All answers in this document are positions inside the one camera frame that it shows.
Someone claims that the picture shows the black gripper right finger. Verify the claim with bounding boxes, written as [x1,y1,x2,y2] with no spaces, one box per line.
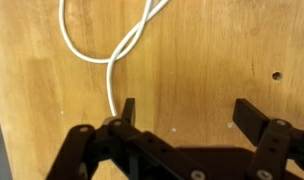
[232,98,304,180]

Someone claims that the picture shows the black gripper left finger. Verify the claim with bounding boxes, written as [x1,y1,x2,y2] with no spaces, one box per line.
[46,97,206,180]

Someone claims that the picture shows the white rope with black tip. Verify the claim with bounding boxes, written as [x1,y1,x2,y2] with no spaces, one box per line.
[58,0,170,118]

